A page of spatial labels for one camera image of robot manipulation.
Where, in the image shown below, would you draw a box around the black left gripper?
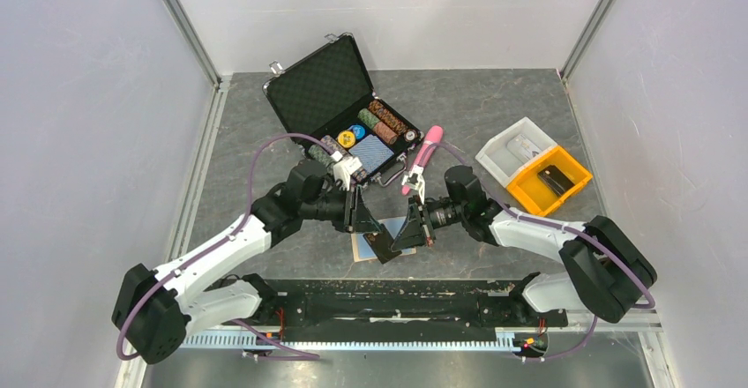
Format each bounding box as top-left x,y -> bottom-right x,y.
301,183 -> 383,234

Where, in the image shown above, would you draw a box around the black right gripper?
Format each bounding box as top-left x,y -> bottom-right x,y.
392,195 -> 467,251

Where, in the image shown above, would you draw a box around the black VIP credit card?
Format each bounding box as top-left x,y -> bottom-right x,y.
363,229 -> 402,265

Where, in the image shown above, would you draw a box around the beige leather card holder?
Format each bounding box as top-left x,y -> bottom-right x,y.
351,217 -> 416,262

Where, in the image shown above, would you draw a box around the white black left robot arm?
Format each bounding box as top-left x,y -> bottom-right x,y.
112,154 -> 385,364

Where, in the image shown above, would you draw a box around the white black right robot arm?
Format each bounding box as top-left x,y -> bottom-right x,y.
390,165 -> 658,325

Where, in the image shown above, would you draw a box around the blue playing card deck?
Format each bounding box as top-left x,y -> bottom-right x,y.
348,138 -> 393,175

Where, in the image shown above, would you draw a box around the white card in white bin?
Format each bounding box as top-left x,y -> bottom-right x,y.
506,133 -> 542,163

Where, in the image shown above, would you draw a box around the black card in yellow bin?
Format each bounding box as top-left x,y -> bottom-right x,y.
537,165 -> 574,197

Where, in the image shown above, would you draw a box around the blue orange chip stack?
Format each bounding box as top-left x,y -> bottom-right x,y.
320,135 -> 369,183

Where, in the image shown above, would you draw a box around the green purple chip stack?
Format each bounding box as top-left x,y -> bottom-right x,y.
308,144 -> 336,168

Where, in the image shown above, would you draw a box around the blue dealer button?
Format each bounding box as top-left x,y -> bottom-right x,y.
348,124 -> 367,140

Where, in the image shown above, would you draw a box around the green red chip stack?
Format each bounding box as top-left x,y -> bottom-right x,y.
357,108 -> 398,145

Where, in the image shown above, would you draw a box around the loose black white chips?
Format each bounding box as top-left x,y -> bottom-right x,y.
403,129 -> 422,143

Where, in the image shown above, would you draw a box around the pink cylindrical device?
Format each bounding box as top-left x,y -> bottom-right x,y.
401,125 -> 444,196

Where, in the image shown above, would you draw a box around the orange black chip stack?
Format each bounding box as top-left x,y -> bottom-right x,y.
368,100 -> 408,135

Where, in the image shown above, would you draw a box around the black poker chip case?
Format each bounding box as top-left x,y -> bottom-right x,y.
263,33 -> 425,186

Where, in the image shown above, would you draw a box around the white plastic bin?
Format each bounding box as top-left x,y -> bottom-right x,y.
475,116 -> 558,188

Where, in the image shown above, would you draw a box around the yellow plastic bin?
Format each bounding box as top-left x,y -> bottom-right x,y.
506,145 -> 593,216

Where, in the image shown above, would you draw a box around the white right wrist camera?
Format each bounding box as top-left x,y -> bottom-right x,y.
402,165 -> 425,204

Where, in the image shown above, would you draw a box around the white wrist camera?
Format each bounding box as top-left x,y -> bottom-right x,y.
402,165 -> 425,204
331,152 -> 363,191

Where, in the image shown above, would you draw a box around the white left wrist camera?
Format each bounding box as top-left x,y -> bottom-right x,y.
331,152 -> 363,191

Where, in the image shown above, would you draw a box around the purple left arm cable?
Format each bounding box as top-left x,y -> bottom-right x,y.
116,132 -> 334,362

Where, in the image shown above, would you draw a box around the white slotted cable duct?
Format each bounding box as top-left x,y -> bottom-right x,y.
181,329 -> 520,353

